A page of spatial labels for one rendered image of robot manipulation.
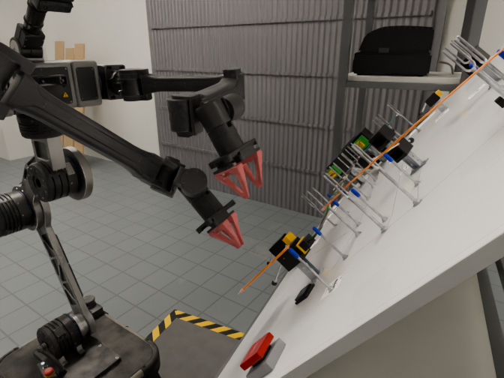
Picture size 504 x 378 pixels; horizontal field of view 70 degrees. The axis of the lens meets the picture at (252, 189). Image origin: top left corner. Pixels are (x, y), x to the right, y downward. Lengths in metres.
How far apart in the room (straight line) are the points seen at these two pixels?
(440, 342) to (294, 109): 2.70
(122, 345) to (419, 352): 1.35
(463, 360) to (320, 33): 2.77
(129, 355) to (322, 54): 2.68
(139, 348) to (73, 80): 1.23
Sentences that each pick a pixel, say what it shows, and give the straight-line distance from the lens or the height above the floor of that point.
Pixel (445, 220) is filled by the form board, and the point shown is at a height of 1.36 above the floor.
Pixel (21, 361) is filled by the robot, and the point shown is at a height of 0.24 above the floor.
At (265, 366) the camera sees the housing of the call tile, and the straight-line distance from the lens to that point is 0.60.
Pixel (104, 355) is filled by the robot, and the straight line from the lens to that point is 1.93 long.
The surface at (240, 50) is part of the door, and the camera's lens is 3.83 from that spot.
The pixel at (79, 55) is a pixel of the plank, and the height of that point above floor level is 1.50.
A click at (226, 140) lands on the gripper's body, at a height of 1.39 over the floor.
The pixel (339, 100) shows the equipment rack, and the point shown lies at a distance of 1.62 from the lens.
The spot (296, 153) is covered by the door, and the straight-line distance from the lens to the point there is 3.60.
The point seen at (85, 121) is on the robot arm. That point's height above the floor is 1.43.
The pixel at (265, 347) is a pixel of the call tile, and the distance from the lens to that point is 0.61.
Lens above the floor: 1.55
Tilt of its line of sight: 21 degrees down
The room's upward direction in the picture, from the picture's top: straight up
